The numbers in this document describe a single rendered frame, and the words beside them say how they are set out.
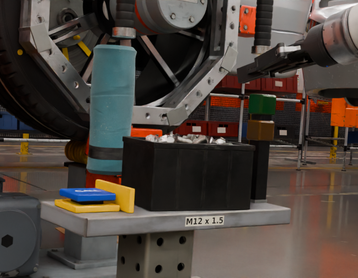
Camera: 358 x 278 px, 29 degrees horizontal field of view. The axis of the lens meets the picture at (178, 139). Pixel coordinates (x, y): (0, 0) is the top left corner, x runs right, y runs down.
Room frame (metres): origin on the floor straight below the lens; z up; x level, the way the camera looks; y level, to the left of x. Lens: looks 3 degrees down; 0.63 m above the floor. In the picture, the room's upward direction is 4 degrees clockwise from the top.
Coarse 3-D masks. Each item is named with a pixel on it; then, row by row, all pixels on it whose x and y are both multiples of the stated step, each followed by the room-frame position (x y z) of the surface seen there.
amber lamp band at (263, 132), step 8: (248, 120) 1.33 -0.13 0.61; (256, 120) 1.32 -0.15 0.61; (264, 120) 1.32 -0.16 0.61; (248, 128) 1.33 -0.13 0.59; (256, 128) 1.31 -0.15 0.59; (264, 128) 1.31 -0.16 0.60; (272, 128) 1.32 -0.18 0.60; (248, 136) 1.33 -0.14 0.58; (256, 136) 1.31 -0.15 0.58; (264, 136) 1.31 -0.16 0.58; (272, 136) 1.32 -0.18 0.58
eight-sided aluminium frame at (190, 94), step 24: (24, 0) 1.43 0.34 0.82; (48, 0) 1.41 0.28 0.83; (216, 0) 1.71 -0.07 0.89; (240, 0) 1.70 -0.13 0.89; (24, 24) 1.43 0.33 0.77; (48, 24) 1.41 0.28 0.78; (216, 24) 1.71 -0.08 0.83; (24, 48) 1.44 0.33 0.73; (48, 48) 1.41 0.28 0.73; (216, 48) 1.72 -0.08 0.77; (48, 72) 1.46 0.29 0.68; (72, 72) 1.45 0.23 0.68; (216, 72) 1.67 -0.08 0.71; (72, 96) 1.46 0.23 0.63; (192, 96) 1.63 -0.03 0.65; (144, 120) 1.55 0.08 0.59; (168, 120) 1.59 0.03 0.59
